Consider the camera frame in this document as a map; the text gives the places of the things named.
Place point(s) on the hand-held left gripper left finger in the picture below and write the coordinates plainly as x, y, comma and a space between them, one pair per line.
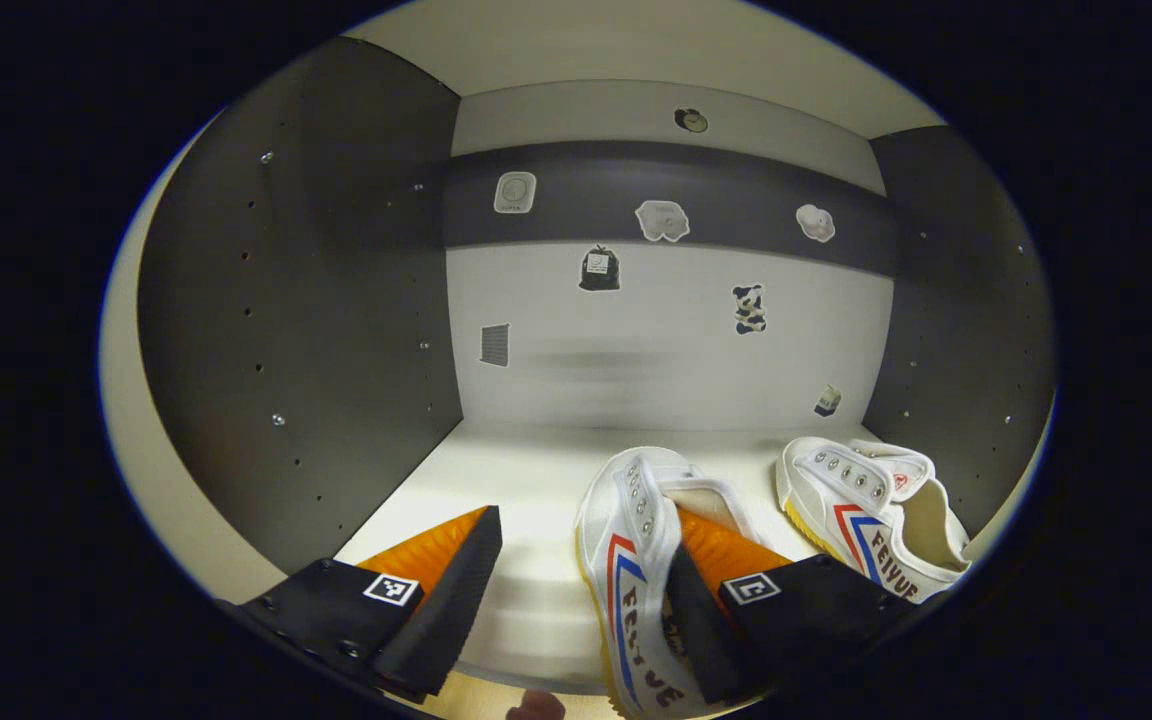
451, 610

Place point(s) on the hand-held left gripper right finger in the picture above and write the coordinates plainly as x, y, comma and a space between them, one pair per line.
706, 640

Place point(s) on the white canvas shoe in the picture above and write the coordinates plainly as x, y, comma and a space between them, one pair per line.
866, 520
626, 560

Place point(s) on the white shoe cabinet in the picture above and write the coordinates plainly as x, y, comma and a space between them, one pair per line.
656, 350

